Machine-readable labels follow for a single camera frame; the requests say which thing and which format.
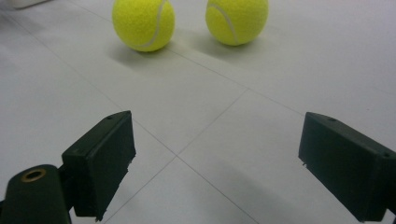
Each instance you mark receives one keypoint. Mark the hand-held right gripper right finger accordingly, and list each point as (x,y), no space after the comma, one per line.
(345,158)

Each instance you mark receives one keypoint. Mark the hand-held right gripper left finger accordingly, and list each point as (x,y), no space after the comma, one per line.
(102,161)

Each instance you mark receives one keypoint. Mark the yellow tennis ball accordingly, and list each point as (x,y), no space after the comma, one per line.
(141,23)
(238,20)

